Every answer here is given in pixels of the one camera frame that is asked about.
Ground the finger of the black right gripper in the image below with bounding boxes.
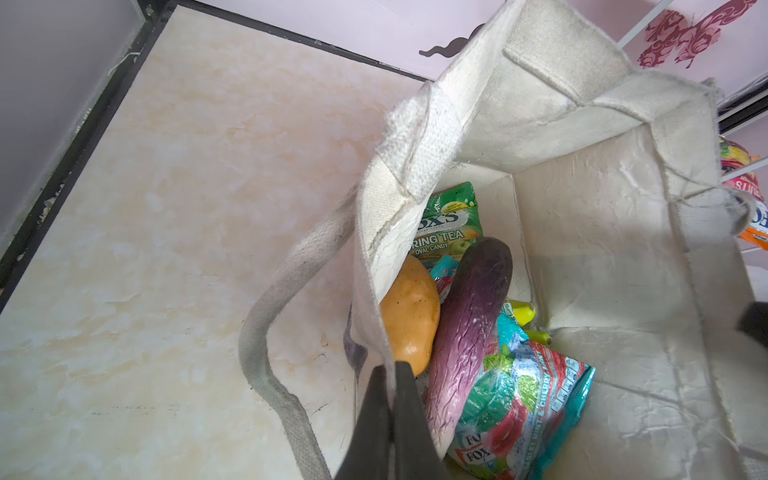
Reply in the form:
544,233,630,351
737,301,768,348

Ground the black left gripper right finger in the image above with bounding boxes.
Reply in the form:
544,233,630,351
392,361,449,480

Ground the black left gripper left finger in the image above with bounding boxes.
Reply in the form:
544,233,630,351
334,365,391,480

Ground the teal candy bag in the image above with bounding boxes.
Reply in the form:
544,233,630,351
428,254,597,480

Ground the brown potato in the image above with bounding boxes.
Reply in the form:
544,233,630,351
380,255,440,376

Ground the yellow banana bunch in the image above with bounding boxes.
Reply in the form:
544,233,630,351
507,300,551,346

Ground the dark purple eggplant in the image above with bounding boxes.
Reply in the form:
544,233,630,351
425,237,513,458

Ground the beige canvas tote bag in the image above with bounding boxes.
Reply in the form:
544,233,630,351
239,1,767,479

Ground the yellow-green candy bag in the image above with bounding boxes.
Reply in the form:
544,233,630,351
410,182,484,270

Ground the orange Fox's candy bag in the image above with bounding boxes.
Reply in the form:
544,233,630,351
719,136,767,250

